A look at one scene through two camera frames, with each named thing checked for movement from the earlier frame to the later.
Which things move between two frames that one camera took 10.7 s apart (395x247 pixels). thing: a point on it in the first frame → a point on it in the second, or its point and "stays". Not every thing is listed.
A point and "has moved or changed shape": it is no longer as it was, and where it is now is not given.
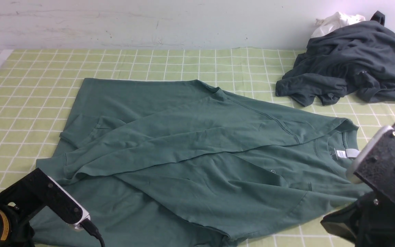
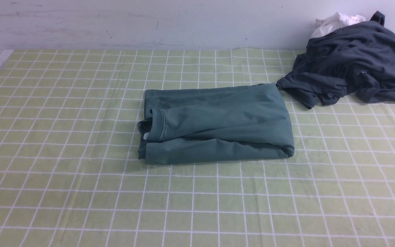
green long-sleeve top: [175, 163] has moved or changed shape
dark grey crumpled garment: [374, 61] stays
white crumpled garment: [336, 21] stays
